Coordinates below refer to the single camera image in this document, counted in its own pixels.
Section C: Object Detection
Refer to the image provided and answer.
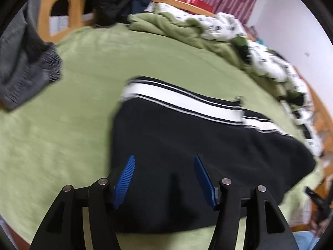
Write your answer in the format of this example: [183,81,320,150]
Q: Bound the person's legs in blue jeans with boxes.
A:
[294,230,322,250]

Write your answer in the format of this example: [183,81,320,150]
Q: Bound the grey jeans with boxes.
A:
[0,0,63,111]

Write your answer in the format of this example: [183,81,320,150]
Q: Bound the navy blue garment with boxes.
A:
[127,0,154,15]

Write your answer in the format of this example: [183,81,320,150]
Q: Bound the white floral pillow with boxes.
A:
[282,99,324,158]

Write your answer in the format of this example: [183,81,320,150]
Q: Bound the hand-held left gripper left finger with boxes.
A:
[29,154,136,250]

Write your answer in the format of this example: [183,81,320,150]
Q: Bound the black pants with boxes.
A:
[109,76,317,235]

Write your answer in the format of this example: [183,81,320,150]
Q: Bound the green plush bed blanket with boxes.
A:
[0,22,323,250]

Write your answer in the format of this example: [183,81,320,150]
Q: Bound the white floral quilt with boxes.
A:
[127,2,310,102]

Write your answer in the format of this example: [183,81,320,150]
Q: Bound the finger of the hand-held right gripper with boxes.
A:
[305,186,326,206]

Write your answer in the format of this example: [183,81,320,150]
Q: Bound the wooden bed frame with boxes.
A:
[38,0,333,227]

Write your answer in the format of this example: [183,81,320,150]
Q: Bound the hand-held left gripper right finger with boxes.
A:
[194,154,299,250]

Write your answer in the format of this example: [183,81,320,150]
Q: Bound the black jacket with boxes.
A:
[86,0,136,28]

